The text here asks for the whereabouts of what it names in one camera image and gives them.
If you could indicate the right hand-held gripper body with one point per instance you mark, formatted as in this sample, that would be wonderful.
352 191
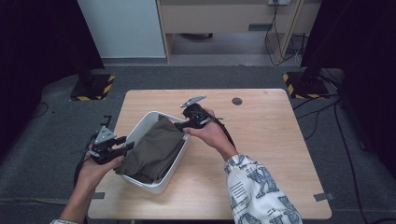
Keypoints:
196 116

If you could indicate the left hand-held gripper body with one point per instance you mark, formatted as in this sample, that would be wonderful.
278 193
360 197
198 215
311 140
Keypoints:
104 152

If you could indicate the olive green shorts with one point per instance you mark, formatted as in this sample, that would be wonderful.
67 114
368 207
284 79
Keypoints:
155 149

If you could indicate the white plastic bin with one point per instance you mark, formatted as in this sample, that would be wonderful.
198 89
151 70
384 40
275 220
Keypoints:
168 180

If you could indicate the person's left hand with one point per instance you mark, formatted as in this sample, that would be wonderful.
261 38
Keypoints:
93 174

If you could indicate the person's right hand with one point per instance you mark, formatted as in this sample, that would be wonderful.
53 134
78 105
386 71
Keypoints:
214 135

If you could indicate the black tape marks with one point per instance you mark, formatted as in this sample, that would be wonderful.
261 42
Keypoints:
107 119

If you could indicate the round grey table grommet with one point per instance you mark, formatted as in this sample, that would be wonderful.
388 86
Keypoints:
237 101

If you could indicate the grey tape strip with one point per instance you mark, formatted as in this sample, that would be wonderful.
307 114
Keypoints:
99 195
323 196

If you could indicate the black stand with striped base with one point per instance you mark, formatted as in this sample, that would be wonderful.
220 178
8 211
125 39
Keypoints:
306 87
91 88

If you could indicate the light wooden desk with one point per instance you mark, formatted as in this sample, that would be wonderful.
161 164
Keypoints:
218 18

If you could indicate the white cabinet panel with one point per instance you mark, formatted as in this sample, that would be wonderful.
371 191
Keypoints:
124 28

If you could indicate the dark curtain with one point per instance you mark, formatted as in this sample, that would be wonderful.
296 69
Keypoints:
367 62
31 46

